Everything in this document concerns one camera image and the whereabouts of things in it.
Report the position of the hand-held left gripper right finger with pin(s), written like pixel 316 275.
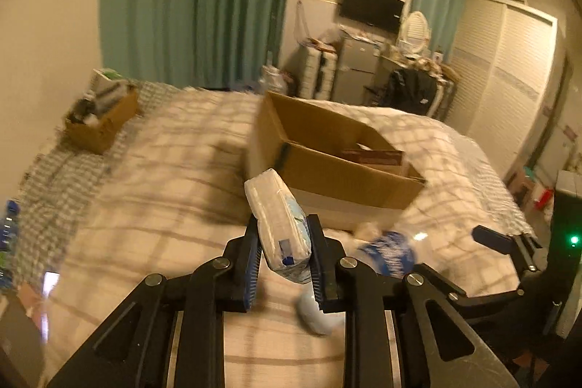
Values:
pixel 315 274

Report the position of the white sliding door wardrobe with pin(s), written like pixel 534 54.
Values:
pixel 504 74

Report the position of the white rounded plastic item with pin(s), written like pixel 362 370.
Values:
pixel 318 315

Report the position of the narrow green curtain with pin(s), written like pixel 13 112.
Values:
pixel 439 1

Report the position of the white plastic bag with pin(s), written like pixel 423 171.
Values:
pixel 273 79

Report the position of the grey small fridge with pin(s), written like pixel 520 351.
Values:
pixel 357 65

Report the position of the wide green curtain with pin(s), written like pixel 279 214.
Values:
pixel 195 1

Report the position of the blue and white plastic packet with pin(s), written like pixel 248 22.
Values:
pixel 390 254

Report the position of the white oval mirror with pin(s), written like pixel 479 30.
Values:
pixel 416 33

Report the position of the small cardboard box with clutter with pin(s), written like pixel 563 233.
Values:
pixel 102 115

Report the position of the black backpack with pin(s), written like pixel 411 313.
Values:
pixel 411 90

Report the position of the large cardboard box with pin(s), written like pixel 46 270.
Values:
pixel 327 151

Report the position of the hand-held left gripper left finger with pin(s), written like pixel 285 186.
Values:
pixel 251 274

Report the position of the blue label water bottles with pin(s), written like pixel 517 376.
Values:
pixel 8 233

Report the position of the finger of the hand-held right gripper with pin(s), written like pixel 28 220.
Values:
pixel 493 237
pixel 491 298

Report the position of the grey checked bed sheet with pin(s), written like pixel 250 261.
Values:
pixel 68 183

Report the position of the bed with checked cover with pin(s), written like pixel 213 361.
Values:
pixel 191 170

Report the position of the black wall television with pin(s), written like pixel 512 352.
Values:
pixel 370 8

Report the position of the white tissue pack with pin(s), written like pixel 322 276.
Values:
pixel 278 229

